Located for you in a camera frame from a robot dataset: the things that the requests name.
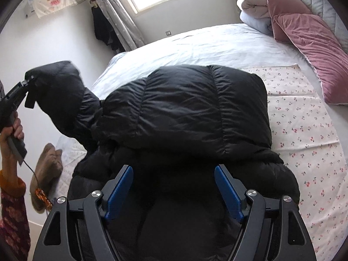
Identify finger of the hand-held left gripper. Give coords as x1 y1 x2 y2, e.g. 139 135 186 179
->
4 76 36 109

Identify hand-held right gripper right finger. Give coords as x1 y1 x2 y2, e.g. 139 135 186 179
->
214 164 317 261

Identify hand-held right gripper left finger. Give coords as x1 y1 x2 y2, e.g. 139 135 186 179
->
32 165 134 261

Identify black puffer jacket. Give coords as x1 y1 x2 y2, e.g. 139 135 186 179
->
24 60 301 261

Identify person's left forearm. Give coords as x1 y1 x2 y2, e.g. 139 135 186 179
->
0 169 31 261

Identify dark hanging clothes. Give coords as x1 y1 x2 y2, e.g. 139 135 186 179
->
91 4 126 54

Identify person's left hand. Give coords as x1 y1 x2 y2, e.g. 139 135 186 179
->
0 117 25 176

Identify brown garment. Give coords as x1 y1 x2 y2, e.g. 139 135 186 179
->
29 142 65 213

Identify hanging printed tag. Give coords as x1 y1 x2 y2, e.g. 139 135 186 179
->
34 187 52 211

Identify cloth covered air conditioner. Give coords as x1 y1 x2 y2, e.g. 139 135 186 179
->
24 0 78 20

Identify floral print sheet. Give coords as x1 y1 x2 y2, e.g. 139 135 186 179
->
245 64 348 252

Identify grey dotted curtain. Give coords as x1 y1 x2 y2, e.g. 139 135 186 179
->
81 0 146 53

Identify bed with white sheet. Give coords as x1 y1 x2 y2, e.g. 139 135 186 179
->
56 23 348 253

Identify pink velvet pillow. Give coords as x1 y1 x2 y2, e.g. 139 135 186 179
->
272 13 348 105
249 0 314 44

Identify folded white blanket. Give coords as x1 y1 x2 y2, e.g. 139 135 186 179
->
236 0 276 36

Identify grey quilted headboard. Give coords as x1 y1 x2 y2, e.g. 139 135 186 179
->
277 0 348 47

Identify thin black cord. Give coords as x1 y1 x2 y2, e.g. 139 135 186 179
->
21 159 42 191

